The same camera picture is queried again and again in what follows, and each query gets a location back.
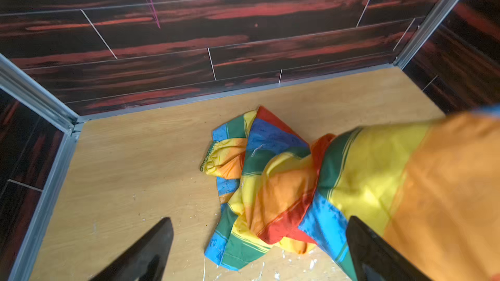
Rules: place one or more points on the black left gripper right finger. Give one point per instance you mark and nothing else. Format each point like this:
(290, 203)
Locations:
(374, 259)

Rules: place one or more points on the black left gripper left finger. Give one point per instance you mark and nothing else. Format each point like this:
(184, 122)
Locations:
(146, 259)

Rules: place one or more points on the rainbow striped hooded jacket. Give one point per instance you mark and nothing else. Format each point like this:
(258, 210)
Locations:
(429, 189)

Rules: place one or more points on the aluminium left floor rail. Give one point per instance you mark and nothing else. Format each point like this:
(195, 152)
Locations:
(37, 229)

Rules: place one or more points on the aluminium corner post left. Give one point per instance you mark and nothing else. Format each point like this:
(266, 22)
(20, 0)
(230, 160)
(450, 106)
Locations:
(25, 89)

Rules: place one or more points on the aluminium corner post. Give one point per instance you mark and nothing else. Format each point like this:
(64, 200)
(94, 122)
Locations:
(25, 89)
(436, 16)

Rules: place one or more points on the aluminium corner post right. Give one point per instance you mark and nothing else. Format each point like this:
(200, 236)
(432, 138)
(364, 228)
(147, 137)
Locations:
(436, 16)

